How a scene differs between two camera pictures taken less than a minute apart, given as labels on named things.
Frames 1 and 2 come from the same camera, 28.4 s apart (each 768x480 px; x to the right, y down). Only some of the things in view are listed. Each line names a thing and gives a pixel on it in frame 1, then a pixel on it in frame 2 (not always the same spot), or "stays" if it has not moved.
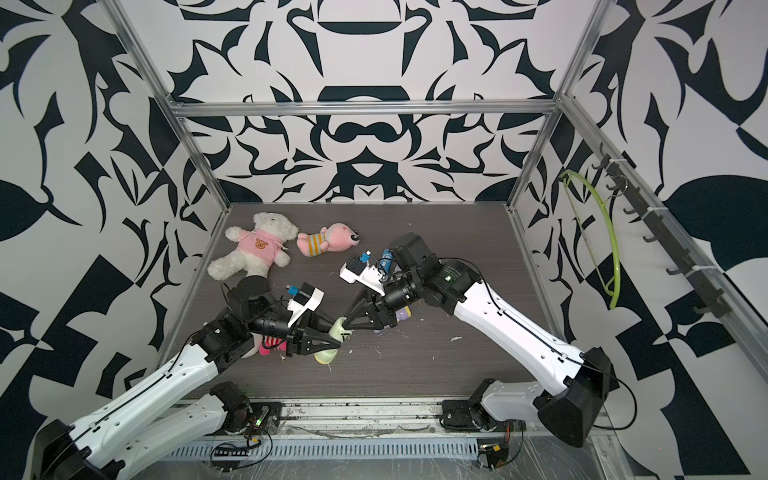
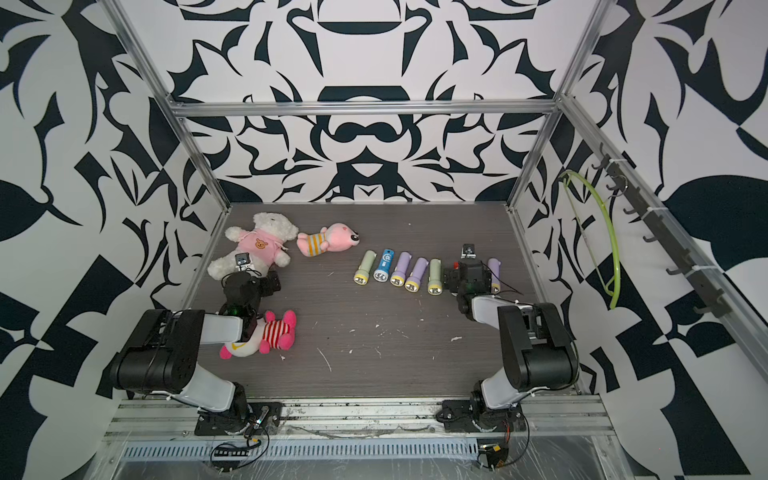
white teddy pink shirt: [258, 247] stays
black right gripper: [379, 314] → [454, 277]
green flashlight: [337, 330] → [362, 275]
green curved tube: [617, 282] stays
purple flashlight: [401, 314] → [494, 265]
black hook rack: [715, 304] stays
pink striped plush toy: [338, 237] stays
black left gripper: [306, 336] → [268, 288]
